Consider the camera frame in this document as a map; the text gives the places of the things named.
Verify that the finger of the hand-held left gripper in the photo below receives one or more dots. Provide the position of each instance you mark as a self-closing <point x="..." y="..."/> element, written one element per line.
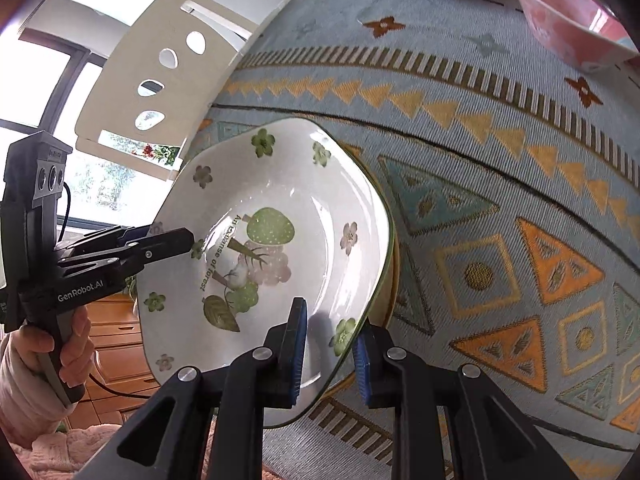
<point x="135" y="233"/>
<point x="170" y="242"/>

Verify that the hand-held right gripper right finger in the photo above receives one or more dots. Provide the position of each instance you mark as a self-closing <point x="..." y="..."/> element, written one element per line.
<point x="361" y="365"/>

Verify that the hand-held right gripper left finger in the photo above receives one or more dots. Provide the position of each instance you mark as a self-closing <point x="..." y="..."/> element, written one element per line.
<point x="299" y="345"/>

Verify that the white floral plate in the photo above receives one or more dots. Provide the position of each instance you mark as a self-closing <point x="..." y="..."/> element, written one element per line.
<point x="310" y="195"/>

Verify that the pink floral bowl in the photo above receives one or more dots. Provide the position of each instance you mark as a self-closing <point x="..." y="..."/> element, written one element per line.
<point x="555" y="25"/>

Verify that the person's left forearm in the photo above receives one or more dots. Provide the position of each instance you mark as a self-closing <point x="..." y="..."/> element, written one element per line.
<point x="25" y="410"/>

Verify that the person's left hand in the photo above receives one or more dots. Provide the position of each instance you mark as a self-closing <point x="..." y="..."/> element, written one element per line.
<point x="75" y="340"/>

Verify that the cream rimmed plate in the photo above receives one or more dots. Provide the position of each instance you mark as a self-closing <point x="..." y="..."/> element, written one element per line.
<point x="392" y="290"/>

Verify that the red flowering plant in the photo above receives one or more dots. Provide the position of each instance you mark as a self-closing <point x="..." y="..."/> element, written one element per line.
<point x="150" y="152"/>

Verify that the wooden cabinet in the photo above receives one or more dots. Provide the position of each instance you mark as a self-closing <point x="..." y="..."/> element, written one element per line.
<point x="120" y="350"/>

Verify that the beige chair with oval holes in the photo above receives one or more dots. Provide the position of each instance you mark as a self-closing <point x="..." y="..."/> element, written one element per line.
<point x="125" y="60"/>

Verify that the pink knit garment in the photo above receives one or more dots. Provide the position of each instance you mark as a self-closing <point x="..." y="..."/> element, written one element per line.
<point x="65" y="450"/>

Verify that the blue patterned tablecloth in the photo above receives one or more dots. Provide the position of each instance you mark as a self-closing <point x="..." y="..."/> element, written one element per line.
<point x="500" y="135"/>

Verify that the dark window frame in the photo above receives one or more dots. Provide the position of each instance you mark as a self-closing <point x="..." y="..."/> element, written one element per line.
<point x="65" y="85"/>

